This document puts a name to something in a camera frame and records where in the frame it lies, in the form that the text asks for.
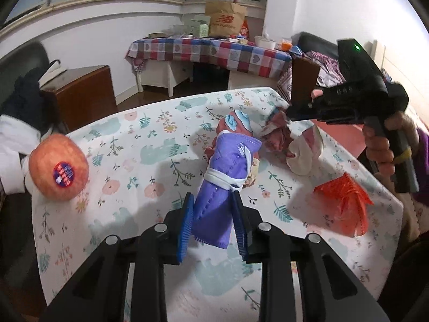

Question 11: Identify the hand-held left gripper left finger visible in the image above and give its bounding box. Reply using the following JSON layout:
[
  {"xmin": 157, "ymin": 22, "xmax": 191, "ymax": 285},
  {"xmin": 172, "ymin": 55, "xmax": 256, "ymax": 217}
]
[{"xmin": 40, "ymin": 193, "xmax": 195, "ymax": 322}]

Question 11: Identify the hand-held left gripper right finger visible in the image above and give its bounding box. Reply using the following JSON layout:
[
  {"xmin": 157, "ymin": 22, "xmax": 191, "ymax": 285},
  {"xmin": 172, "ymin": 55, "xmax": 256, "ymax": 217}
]
[{"xmin": 231, "ymin": 193, "xmax": 391, "ymax": 322}]

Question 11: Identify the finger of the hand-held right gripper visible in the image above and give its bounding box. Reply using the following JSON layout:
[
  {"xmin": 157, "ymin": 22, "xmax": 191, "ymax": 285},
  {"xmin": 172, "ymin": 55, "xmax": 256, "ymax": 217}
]
[{"xmin": 286, "ymin": 89, "xmax": 324, "ymax": 122}]

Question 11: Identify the red patterned wrapper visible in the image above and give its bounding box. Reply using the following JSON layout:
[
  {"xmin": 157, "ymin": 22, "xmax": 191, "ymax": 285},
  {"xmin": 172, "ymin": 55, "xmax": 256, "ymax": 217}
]
[{"xmin": 261, "ymin": 107, "xmax": 293, "ymax": 152}]

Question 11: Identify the pink plastic bucket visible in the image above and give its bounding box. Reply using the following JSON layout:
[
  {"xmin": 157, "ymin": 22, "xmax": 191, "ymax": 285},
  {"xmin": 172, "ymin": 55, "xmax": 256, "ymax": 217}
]
[{"xmin": 317, "ymin": 122, "xmax": 368, "ymax": 159}]

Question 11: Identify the purple face mask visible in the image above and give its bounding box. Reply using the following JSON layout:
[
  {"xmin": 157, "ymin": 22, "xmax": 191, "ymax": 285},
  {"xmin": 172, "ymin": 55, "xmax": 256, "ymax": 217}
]
[{"xmin": 191, "ymin": 132, "xmax": 262, "ymax": 249}]

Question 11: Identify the orange foam net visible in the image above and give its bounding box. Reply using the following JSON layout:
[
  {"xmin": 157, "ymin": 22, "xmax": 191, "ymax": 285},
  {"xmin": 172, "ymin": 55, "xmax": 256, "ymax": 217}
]
[{"xmin": 313, "ymin": 173, "xmax": 375, "ymax": 237}]

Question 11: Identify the person's right hand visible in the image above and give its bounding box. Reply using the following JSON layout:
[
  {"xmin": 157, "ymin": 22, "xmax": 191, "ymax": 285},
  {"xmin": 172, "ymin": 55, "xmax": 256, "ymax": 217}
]
[{"xmin": 363, "ymin": 111, "xmax": 420, "ymax": 183}]

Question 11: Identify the wooden side table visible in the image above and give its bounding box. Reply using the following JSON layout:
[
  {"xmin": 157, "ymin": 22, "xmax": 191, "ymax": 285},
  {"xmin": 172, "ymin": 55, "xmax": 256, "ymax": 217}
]
[
  {"xmin": 40, "ymin": 65, "xmax": 119, "ymax": 132},
  {"xmin": 290, "ymin": 55, "xmax": 321, "ymax": 108}
]

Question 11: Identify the white crumpled paper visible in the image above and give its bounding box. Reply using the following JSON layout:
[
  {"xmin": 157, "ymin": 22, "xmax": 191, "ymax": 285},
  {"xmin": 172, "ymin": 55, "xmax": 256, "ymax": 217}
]
[{"xmin": 286, "ymin": 126, "xmax": 324, "ymax": 176}]

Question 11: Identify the pile of patterned clothes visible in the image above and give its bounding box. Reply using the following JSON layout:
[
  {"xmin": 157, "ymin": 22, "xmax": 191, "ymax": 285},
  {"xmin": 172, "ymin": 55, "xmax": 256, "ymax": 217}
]
[{"xmin": 306, "ymin": 50, "xmax": 346, "ymax": 88}]

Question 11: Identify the white table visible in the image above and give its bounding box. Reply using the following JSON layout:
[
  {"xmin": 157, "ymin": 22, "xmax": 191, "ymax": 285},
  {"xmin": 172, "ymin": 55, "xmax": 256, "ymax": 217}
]
[
  {"xmin": 227, "ymin": 69, "xmax": 281, "ymax": 91},
  {"xmin": 135, "ymin": 60, "xmax": 194, "ymax": 97}
]

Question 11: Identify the black leather armchair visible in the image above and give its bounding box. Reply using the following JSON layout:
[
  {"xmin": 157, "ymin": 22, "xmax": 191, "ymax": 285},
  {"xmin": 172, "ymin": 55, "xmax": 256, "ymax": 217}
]
[{"xmin": 298, "ymin": 32, "xmax": 341, "ymax": 89}]

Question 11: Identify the floral tablecloth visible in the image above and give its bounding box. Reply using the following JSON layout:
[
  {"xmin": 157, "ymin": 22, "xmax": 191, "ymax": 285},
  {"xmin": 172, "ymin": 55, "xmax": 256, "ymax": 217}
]
[{"xmin": 31, "ymin": 86, "xmax": 403, "ymax": 322}]

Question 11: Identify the checkered tablecloth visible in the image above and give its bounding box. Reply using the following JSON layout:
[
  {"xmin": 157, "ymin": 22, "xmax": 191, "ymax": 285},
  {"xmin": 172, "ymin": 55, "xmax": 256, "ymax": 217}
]
[{"xmin": 126, "ymin": 35, "xmax": 293, "ymax": 102}]

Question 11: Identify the brown paper bag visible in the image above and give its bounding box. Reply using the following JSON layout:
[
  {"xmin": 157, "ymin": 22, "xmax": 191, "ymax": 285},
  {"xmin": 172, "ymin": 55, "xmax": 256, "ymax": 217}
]
[{"xmin": 204, "ymin": 1, "xmax": 247, "ymax": 38}]

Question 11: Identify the green box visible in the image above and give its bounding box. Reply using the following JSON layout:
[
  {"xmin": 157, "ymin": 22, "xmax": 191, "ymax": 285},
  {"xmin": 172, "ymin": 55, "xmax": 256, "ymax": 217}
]
[{"xmin": 187, "ymin": 15, "xmax": 211, "ymax": 38}]

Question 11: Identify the red apple with sticker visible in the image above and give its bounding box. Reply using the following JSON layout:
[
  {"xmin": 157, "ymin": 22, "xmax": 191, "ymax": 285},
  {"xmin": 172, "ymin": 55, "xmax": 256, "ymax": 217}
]
[{"xmin": 28, "ymin": 133, "xmax": 90, "ymax": 202}]

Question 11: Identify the white garment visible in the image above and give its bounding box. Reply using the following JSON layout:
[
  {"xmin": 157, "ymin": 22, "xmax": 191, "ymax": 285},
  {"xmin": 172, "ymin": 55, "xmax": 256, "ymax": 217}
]
[{"xmin": 0, "ymin": 114, "xmax": 43, "ymax": 196}]

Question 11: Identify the white tote bag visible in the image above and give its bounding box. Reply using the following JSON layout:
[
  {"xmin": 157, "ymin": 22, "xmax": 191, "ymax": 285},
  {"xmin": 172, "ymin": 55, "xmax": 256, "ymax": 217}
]
[{"xmin": 36, "ymin": 59, "xmax": 68, "ymax": 85}]

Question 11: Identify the dark garment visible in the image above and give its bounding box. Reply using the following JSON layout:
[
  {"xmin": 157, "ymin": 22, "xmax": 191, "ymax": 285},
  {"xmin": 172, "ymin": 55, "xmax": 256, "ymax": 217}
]
[{"xmin": 0, "ymin": 67, "xmax": 63, "ymax": 135}]

